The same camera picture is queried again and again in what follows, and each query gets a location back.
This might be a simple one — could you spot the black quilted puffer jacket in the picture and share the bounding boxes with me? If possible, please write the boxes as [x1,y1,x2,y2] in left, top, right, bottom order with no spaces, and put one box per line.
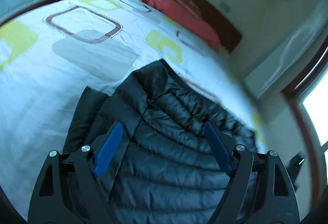
[63,60,257,223]

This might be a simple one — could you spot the right window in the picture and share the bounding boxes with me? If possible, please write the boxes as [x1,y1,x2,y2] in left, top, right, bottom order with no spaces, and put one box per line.
[302,82,328,152]

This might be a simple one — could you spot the curtain at right window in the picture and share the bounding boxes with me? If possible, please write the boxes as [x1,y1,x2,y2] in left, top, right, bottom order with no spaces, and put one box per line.
[245,0,327,98]

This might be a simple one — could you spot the patterned white bed sheet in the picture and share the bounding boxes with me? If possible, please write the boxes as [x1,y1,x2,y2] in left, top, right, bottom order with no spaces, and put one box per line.
[1,0,265,220]

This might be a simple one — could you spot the small orange patterned cushion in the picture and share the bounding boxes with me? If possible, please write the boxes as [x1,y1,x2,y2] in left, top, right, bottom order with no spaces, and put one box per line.
[175,0,202,19]

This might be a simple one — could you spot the red pillow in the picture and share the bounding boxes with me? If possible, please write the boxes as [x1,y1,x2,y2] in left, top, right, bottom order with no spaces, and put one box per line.
[140,0,221,49]

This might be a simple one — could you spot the dark wooden headboard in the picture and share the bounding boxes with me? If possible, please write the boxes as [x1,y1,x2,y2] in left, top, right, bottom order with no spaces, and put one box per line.
[192,0,242,53]

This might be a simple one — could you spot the wall socket plate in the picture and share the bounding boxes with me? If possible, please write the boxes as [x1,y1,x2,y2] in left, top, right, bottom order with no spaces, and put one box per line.
[220,1,231,13]

